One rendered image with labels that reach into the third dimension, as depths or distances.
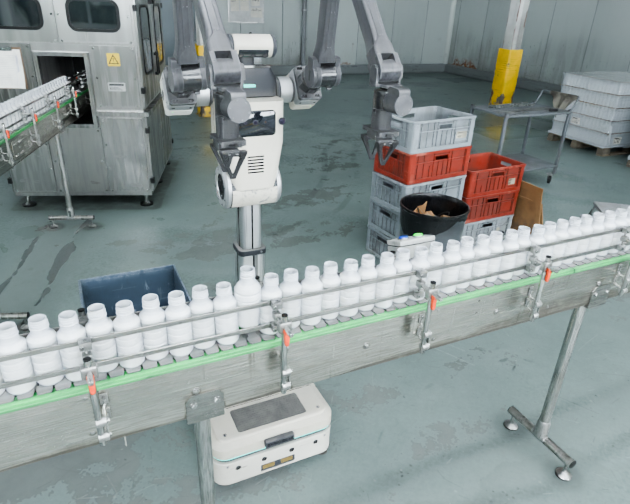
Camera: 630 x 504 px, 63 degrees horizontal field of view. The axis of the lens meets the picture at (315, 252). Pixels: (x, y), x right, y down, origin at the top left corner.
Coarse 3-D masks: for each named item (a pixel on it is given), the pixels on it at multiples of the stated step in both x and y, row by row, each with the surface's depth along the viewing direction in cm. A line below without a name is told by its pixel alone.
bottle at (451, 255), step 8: (448, 240) 156; (456, 240) 156; (448, 248) 155; (456, 248) 154; (448, 256) 155; (456, 256) 155; (448, 272) 156; (456, 272) 157; (448, 280) 158; (456, 280) 159; (440, 288) 160; (448, 288) 159
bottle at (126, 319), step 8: (120, 304) 118; (128, 304) 119; (120, 312) 116; (128, 312) 117; (120, 320) 117; (128, 320) 117; (136, 320) 119; (120, 328) 117; (128, 328) 117; (128, 336) 118; (136, 336) 119; (120, 344) 119; (128, 344) 119; (136, 344) 120; (120, 352) 120; (128, 352) 120; (136, 352) 121; (128, 360) 121; (136, 360) 121; (128, 368) 122
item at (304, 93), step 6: (300, 66) 181; (294, 72) 181; (300, 72) 181; (300, 78) 178; (300, 84) 178; (300, 90) 180; (306, 90) 179; (312, 90) 179; (300, 96) 180; (306, 96) 182; (312, 96) 182; (318, 96) 184
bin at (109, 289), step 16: (128, 272) 174; (144, 272) 177; (160, 272) 180; (176, 272) 176; (80, 288) 164; (96, 288) 172; (112, 288) 174; (128, 288) 177; (144, 288) 179; (160, 288) 182; (176, 288) 181; (112, 304) 177; (160, 304) 185
